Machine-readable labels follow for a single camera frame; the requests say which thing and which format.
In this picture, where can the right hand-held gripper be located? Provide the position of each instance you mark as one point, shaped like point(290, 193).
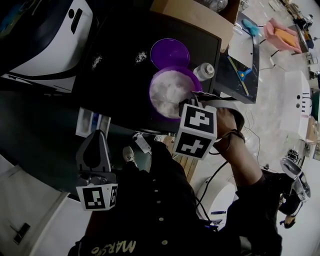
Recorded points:
point(197, 130)

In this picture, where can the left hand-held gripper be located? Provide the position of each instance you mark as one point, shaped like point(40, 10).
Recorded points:
point(96, 175)

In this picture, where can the white detergent powder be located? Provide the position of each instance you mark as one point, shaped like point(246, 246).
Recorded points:
point(170, 92)

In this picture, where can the dark grey washing machine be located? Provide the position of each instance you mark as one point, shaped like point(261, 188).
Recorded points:
point(45, 135)

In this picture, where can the person's right forearm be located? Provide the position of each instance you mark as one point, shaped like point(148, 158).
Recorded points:
point(240, 162)

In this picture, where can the spilled white powder patch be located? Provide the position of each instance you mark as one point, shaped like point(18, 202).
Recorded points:
point(96, 62)
point(141, 57)

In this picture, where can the person's right hand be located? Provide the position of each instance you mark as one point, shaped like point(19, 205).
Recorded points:
point(225, 122)

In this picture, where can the clear plastic bottle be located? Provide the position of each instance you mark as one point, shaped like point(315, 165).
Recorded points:
point(204, 71)

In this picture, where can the purple plastic bowl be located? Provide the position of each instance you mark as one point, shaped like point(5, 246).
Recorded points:
point(160, 82)

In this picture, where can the person's white shoe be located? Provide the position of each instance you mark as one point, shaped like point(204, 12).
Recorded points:
point(129, 155)

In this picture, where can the purple round lid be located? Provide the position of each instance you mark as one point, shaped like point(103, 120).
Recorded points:
point(170, 53)

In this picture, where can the blue and yellow squeegee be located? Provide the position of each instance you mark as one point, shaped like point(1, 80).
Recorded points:
point(242, 74)

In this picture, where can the white power strip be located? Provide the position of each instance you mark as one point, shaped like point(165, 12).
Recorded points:
point(143, 144)

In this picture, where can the black marble slab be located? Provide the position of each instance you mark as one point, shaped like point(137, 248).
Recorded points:
point(255, 75)

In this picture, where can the person's black clothing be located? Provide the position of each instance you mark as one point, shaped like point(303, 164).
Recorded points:
point(155, 205)

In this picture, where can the wooden crate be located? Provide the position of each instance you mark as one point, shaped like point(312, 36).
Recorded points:
point(187, 167)

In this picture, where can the black table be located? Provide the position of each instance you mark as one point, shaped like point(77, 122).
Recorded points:
point(120, 87)

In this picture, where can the brown cardboard box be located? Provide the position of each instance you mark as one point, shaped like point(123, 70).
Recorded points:
point(200, 17)

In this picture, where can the blue fluffy duster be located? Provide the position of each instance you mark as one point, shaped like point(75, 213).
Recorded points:
point(250, 26)

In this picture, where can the pink cloth bag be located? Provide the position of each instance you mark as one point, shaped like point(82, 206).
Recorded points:
point(271, 32)

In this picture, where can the white round base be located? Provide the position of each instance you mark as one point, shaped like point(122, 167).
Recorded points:
point(220, 197)

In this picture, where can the grey and white device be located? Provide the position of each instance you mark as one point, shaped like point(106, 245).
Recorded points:
point(297, 180)

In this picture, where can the white appliance with dark lid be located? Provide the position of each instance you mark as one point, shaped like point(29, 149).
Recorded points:
point(50, 37)

